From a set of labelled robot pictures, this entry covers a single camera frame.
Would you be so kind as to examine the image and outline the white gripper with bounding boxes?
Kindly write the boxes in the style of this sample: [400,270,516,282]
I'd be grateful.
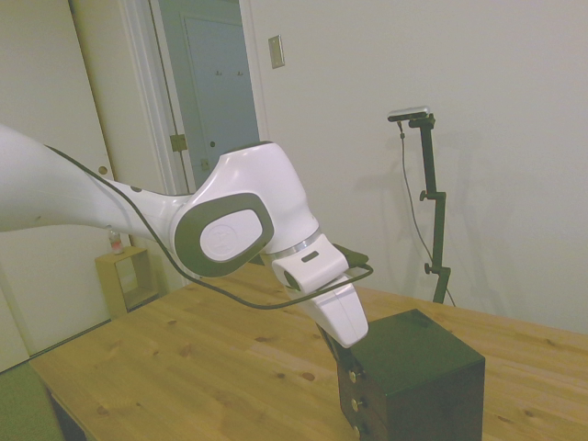
[307,283,370,365]

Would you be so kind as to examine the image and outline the dark drawer with brass knob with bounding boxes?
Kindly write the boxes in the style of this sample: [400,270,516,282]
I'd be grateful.
[343,415,390,441]
[339,388,390,426]
[337,352,388,400]

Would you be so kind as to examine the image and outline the dark wooden drawer cabinet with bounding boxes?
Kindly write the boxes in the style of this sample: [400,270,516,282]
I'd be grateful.
[336,308,487,441]

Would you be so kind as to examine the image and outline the light wooden cube shelf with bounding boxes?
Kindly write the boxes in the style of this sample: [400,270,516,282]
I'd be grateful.
[94,245,160,319]

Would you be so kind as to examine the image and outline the clear plastic bottle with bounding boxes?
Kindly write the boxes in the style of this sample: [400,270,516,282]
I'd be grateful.
[107,226,126,256]

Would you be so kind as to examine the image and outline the grey-blue panel door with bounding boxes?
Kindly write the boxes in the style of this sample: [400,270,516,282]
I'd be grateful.
[151,0,261,194]

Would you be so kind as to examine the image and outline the white door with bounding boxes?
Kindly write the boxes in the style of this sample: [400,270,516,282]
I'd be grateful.
[68,0,190,196]

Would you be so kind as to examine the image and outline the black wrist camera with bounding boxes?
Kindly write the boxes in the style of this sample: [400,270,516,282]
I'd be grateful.
[333,243,370,269]

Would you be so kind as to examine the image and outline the black camera stand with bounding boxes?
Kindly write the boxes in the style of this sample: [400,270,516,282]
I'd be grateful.
[407,114,452,305]
[397,119,458,308]

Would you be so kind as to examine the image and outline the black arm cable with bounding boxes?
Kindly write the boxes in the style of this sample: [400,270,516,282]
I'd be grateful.
[44,145,374,311]

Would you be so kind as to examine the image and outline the grey exterior camera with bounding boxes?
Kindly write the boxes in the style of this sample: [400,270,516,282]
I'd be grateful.
[388,106,434,123]

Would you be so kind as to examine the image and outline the metal light switch plate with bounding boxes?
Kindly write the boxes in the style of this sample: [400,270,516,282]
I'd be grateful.
[267,34,287,71]

